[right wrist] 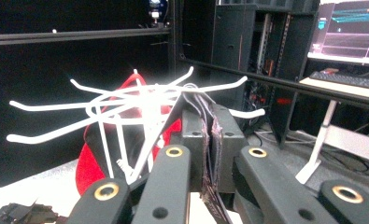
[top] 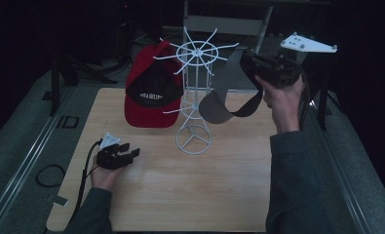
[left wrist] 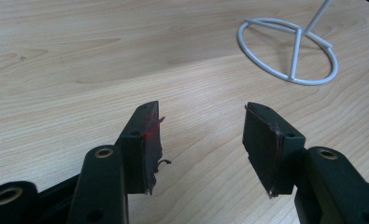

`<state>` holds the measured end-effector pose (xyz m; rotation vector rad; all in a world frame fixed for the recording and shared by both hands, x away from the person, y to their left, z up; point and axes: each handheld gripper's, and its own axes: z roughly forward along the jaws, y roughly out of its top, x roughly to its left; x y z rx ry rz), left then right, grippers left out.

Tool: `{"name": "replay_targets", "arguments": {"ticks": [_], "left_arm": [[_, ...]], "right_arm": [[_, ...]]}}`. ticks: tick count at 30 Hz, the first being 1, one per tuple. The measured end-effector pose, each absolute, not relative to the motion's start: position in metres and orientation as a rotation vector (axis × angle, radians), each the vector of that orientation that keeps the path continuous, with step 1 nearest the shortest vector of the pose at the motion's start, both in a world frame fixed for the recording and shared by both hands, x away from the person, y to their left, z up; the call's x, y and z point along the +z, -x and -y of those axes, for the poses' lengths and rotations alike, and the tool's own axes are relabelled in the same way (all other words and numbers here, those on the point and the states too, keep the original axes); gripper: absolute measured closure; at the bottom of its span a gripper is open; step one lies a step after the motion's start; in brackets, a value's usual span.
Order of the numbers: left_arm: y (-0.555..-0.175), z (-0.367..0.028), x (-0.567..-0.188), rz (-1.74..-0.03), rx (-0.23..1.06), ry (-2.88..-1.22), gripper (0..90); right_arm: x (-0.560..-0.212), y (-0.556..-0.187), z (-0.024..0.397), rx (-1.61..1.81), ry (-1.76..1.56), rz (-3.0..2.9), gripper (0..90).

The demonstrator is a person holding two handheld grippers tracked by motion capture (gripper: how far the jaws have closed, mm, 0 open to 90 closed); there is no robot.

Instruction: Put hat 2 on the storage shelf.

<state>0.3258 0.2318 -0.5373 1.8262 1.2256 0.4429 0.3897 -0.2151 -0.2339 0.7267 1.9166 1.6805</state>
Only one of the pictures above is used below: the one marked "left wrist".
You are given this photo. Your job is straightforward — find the white wire hat stand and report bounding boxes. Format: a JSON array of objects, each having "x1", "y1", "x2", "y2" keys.
[{"x1": 236, "y1": 0, "x2": 340, "y2": 87}]

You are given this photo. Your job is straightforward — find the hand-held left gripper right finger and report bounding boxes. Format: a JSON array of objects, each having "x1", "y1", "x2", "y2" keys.
[{"x1": 242, "y1": 101, "x2": 306, "y2": 200}]

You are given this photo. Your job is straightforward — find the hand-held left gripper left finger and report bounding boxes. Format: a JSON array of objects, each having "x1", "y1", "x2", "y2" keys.
[{"x1": 114, "y1": 100, "x2": 173, "y2": 196}]

